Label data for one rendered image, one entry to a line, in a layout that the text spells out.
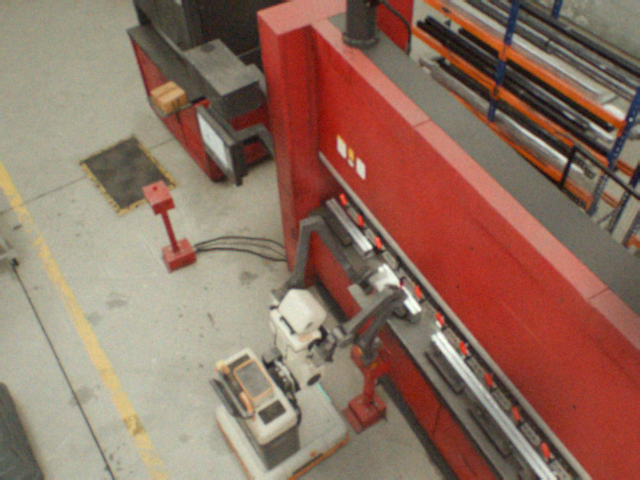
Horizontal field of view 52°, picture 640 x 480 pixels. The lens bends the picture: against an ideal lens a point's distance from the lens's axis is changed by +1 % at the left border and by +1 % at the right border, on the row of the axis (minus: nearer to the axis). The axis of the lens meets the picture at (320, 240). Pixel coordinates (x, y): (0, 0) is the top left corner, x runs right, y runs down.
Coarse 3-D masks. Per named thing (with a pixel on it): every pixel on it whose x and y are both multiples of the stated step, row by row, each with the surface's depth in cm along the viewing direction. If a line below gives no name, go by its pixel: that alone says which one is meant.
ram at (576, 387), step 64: (320, 64) 354; (320, 128) 392; (384, 128) 315; (384, 192) 346; (448, 192) 285; (448, 256) 309; (512, 256) 260; (512, 320) 280; (576, 320) 239; (576, 384) 256; (576, 448) 276
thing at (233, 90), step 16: (208, 48) 389; (224, 48) 389; (192, 64) 380; (208, 64) 379; (224, 64) 379; (240, 64) 379; (192, 80) 398; (208, 80) 370; (224, 80) 369; (240, 80) 369; (256, 80) 368; (208, 96) 383; (224, 96) 363; (240, 96) 369; (256, 96) 376; (224, 112) 373; (240, 112) 377
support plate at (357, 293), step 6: (372, 276) 395; (378, 276) 395; (384, 276) 395; (372, 282) 392; (348, 288) 390; (354, 288) 390; (360, 288) 390; (354, 294) 387; (360, 294) 387; (378, 294) 387; (360, 300) 384; (366, 300) 384
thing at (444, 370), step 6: (432, 348) 373; (426, 354) 372; (438, 354) 371; (432, 360) 369; (438, 360) 368; (438, 366) 366; (444, 366) 366; (444, 372) 363; (450, 372) 363; (444, 378) 363; (450, 378) 361; (456, 378) 361; (450, 384) 359; (456, 390) 356; (462, 390) 358
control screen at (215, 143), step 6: (198, 114) 412; (204, 120) 406; (204, 126) 413; (210, 126) 402; (204, 132) 419; (210, 132) 407; (204, 138) 426; (210, 138) 414; (216, 138) 402; (210, 144) 420; (216, 144) 408; (222, 144) 397; (216, 150) 415; (222, 150) 403; (222, 156) 409; (222, 162) 416
